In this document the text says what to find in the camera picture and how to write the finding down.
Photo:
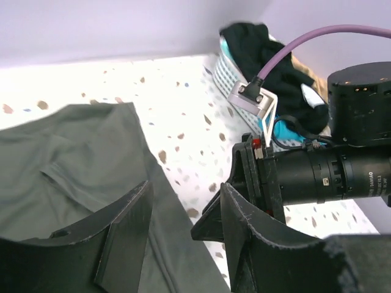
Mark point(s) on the black garment in basket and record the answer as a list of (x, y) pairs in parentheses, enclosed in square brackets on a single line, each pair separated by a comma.
[(251, 48)]

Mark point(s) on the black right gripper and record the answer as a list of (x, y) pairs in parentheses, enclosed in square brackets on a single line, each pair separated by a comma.
[(254, 174)]

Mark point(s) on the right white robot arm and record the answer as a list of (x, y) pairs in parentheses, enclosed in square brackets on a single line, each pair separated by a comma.
[(354, 162)]

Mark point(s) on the grey t shirt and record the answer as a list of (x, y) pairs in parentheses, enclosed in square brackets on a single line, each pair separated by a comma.
[(64, 167)]

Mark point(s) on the beige garment in basket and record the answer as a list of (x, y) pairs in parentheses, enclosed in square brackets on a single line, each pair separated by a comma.
[(320, 86)]

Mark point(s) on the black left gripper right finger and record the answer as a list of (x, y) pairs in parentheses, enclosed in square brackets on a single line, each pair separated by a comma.
[(265, 255)]

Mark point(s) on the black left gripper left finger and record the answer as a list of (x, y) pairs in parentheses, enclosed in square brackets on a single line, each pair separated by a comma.
[(103, 252)]

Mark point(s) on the white perforated laundry basket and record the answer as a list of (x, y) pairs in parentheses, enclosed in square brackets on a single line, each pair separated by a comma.
[(232, 82)]

